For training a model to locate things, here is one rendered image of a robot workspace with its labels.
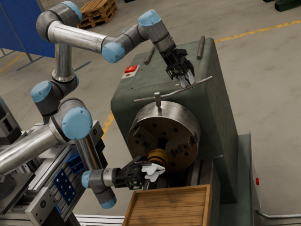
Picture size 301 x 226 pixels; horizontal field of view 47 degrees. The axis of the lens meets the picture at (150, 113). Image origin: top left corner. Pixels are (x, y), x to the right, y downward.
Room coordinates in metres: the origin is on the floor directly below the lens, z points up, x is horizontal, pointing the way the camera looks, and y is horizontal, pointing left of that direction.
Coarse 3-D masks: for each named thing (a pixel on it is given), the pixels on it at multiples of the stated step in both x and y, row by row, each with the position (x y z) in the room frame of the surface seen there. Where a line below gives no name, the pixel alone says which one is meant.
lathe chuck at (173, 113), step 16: (144, 112) 1.34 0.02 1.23; (176, 112) 1.28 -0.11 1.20; (144, 128) 1.29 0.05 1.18; (160, 128) 1.26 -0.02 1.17; (176, 128) 1.23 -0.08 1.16; (192, 128) 1.23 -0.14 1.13; (128, 144) 1.33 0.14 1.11; (160, 144) 1.34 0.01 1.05; (176, 160) 1.25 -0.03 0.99; (192, 160) 1.23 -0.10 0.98
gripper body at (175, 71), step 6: (174, 48) 1.27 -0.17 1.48; (162, 54) 1.26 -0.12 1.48; (168, 54) 1.25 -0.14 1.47; (174, 54) 1.29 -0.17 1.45; (168, 60) 1.27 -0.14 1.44; (174, 60) 1.27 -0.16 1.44; (180, 60) 1.26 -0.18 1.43; (186, 60) 1.30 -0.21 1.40; (168, 66) 1.25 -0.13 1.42; (174, 66) 1.24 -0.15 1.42; (180, 66) 1.24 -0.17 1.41; (186, 66) 1.27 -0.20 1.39; (174, 72) 1.26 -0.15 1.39; (180, 72) 1.24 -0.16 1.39; (186, 72) 1.23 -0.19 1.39
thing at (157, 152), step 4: (156, 148) 1.22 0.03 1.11; (160, 148) 1.21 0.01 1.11; (152, 152) 1.19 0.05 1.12; (156, 152) 1.18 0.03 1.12; (160, 152) 1.18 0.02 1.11; (164, 152) 1.18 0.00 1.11; (148, 156) 1.19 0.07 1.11; (152, 156) 1.16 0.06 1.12; (156, 156) 1.16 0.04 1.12; (160, 156) 1.15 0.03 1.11; (164, 156) 1.16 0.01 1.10; (168, 156) 1.18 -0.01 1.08; (148, 160) 1.17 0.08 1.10; (152, 160) 1.14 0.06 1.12; (156, 160) 1.14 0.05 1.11; (160, 160) 1.14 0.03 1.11; (164, 160) 1.15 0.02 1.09; (168, 160) 1.17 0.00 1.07; (160, 164) 1.13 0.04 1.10; (164, 164) 1.14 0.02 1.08
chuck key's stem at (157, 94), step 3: (156, 93) 1.29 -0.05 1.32; (159, 93) 1.29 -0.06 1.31; (156, 96) 1.28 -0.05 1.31; (159, 96) 1.29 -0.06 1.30; (156, 99) 1.29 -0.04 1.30; (159, 99) 1.29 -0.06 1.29; (156, 102) 1.29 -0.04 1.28; (159, 102) 1.29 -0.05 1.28; (156, 105) 1.29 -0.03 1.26; (159, 105) 1.29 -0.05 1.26; (159, 108) 1.29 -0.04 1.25; (159, 111) 1.29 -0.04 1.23
